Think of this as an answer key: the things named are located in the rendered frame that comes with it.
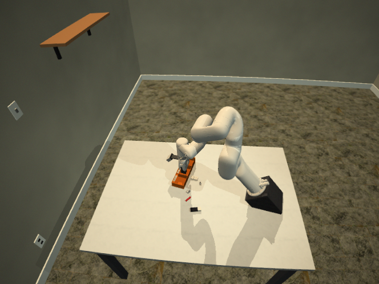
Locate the orange open bin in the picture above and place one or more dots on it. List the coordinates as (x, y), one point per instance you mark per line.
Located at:
(180, 179)

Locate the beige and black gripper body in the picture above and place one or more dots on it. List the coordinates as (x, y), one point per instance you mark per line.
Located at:
(183, 164)

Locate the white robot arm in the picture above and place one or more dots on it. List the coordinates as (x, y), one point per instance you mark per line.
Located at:
(230, 163)

